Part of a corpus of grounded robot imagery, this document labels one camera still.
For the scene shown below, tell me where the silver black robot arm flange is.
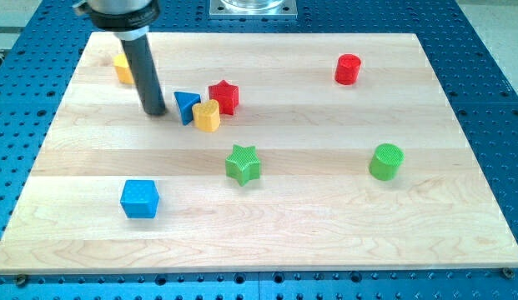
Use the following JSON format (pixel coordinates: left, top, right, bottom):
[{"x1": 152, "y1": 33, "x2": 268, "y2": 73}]
[{"x1": 73, "y1": 0, "x2": 160, "y2": 41}]

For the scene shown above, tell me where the green star block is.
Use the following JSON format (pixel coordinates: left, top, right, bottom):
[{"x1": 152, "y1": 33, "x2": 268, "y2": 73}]
[{"x1": 225, "y1": 144, "x2": 261, "y2": 187}]

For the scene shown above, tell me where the red star block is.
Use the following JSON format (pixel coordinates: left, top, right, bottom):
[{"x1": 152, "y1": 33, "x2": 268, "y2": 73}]
[{"x1": 208, "y1": 80, "x2": 239, "y2": 115}]

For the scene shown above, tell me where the light wooden board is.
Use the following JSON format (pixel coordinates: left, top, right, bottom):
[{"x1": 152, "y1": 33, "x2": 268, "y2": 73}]
[{"x1": 0, "y1": 32, "x2": 518, "y2": 275}]

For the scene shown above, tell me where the yellow heart block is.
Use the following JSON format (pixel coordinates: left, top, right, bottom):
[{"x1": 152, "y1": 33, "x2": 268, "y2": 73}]
[{"x1": 192, "y1": 99, "x2": 221, "y2": 133}]

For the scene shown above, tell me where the blue triangle block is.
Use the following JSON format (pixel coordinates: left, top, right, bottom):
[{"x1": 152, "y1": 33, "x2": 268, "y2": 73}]
[{"x1": 174, "y1": 92, "x2": 201, "y2": 126}]

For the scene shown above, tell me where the red cylinder block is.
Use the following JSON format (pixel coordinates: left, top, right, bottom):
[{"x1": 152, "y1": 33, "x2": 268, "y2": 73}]
[{"x1": 334, "y1": 53, "x2": 362, "y2": 85}]

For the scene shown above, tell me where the green cylinder block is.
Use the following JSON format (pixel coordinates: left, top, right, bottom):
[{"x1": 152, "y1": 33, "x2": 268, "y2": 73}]
[{"x1": 369, "y1": 143, "x2": 405, "y2": 181}]

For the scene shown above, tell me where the blue cube block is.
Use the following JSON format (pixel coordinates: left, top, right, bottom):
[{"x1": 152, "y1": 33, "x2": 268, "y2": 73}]
[{"x1": 120, "y1": 180, "x2": 159, "y2": 218}]

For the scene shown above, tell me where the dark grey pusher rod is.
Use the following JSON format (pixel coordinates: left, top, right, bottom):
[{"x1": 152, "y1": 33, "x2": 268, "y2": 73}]
[{"x1": 121, "y1": 35, "x2": 166, "y2": 116}]

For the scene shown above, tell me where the yellow block behind rod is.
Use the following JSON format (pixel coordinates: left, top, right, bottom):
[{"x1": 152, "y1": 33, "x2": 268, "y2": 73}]
[{"x1": 113, "y1": 53, "x2": 134, "y2": 84}]

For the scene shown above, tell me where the left board stop screw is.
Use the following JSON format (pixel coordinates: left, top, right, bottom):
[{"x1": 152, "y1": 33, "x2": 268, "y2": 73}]
[{"x1": 13, "y1": 274, "x2": 28, "y2": 288}]

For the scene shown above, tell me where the board stop screw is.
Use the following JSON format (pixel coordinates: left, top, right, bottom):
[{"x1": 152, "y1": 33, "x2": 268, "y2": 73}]
[
  {"x1": 13, "y1": 274, "x2": 28, "y2": 288},
  {"x1": 501, "y1": 267, "x2": 515, "y2": 279}
]

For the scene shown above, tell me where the right board stop screw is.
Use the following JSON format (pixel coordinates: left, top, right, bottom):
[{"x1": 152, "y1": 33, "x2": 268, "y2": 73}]
[{"x1": 501, "y1": 267, "x2": 515, "y2": 279}]

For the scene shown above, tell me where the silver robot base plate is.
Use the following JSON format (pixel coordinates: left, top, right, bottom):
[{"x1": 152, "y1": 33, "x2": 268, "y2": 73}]
[{"x1": 209, "y1": 0, "x2": 298, "y2": 20}]

